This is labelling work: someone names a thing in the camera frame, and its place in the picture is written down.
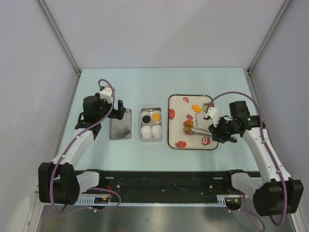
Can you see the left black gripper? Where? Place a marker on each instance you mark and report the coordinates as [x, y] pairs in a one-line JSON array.
[[118, 114]]

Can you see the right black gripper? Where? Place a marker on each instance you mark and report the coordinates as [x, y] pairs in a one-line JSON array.
[[217, 136]]

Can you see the metal tongs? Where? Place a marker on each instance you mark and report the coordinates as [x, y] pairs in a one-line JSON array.
[[208, 134]]

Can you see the black round cookie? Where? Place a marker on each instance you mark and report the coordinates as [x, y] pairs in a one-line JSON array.
[[146, 119]]

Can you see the tan round cookie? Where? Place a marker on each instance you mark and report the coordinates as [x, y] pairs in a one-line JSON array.
[[156, 117]]

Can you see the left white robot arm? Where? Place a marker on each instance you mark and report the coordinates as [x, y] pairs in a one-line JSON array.
[[58, 181]]

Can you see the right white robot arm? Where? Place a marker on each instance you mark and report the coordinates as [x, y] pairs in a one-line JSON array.
[[278, 192]]

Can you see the silver tin lid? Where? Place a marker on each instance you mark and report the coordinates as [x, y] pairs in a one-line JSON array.
[[122, 129]]

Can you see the orange flower cookie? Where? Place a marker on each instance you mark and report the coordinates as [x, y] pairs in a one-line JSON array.
[[188, 131]]

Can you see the white paper cup back-left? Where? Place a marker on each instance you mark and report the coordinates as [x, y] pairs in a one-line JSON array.
[[146, 113]]

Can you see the brown round cookie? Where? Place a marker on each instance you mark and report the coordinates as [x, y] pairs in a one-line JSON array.
[[189, 123]]

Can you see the green round cookie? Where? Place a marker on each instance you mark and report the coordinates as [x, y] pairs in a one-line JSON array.
[[204, 108]]

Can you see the silver tin box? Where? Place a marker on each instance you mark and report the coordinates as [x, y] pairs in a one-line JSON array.
[[151, 125]]

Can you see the white paper cup front-left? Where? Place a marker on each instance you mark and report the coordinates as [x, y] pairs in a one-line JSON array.
[[146, 132]]

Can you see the orange fish cookie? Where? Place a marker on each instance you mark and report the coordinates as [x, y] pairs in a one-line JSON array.
[[196, 108]]

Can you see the white paper cup back-right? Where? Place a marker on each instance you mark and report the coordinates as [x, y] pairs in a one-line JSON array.
[[152, 118]]

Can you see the white paper cup front-right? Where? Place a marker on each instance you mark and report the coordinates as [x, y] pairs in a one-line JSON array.
[[157, 131]]

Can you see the strawberry pattern tray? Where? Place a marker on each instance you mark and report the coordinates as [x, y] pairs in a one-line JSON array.
[[179, 111]]

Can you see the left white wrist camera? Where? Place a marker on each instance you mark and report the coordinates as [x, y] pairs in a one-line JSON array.
[[106, 94]]

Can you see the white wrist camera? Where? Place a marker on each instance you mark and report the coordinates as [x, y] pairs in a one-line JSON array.
[[212, 114], [106, 94]]

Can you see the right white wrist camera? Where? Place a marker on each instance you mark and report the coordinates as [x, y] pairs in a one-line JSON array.
[[212, 114]]

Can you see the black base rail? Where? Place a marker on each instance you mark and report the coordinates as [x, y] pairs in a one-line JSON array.
[[165, 187]]

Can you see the aluminium frame post left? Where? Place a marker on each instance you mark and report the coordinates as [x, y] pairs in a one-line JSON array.
[[58, 34]]

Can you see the aluminium frame post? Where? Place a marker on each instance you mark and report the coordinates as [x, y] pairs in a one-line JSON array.
[[58, 34], [269, 34]]

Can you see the aluminium frame post right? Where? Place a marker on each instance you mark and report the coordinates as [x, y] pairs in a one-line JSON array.
[[269, 34]]

